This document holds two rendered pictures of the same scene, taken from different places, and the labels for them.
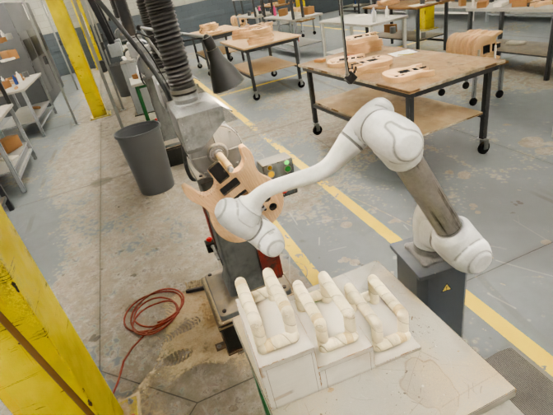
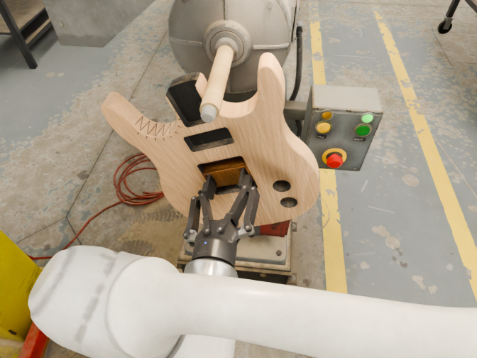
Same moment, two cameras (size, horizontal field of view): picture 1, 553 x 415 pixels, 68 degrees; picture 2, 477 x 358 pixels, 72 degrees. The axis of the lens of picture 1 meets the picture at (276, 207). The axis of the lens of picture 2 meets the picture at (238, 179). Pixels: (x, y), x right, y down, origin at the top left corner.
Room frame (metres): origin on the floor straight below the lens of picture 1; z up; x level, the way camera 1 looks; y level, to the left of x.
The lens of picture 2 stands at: (1.20, -0.04, 1.58)
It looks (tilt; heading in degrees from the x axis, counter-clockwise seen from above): 49 degrees down; 22
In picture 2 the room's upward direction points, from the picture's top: straight up
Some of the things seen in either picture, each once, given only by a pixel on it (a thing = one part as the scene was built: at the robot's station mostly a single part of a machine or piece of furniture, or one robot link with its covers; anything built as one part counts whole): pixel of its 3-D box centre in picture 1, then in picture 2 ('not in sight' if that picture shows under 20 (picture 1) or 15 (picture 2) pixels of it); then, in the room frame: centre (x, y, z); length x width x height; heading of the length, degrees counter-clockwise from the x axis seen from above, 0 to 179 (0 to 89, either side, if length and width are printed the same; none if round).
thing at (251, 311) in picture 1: (247, 301); not in sight; (0.82, 0.12, 1.20); 0.20 x 0.03 x 0.03; 12
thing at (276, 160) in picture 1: (269, 179); (322, 121); (1.95, 0.01, 0.99); 0.24 x 0.21 x 0.26; 16
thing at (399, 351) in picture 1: (374, 324); not in sight; (0.89, -0.22, 0.94); 0.27 x 0.15 x 0.01; 13
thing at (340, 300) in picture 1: (335, 293); not in sight; (0.87, -0.11, 1.12); 0.20 x 0.03 x 0.03; 12
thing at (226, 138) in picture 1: (210, 141); (241, 6); (1.97, 0.26, 1.25); 0.41 x 0.27 x 0.26; 16
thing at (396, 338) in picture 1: (392, 340); not in sight; (0.80, -0.25, 0.96); 0.11 x 0.03 x 0.03; 103
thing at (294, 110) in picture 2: not in sight; (302, 111); (1.93, 0.06, 1.02); 0.19 x 0.04 x 0.04; 106
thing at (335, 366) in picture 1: (327, 333); not in sight; (0.86, -0.07, 0.98); 0.27 x 0.16 x 0.09; 13
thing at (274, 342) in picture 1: (278, 341); not in sight; (0.73, 0.06, 1.12); 0.11 x 0.03 x 0.03; 103
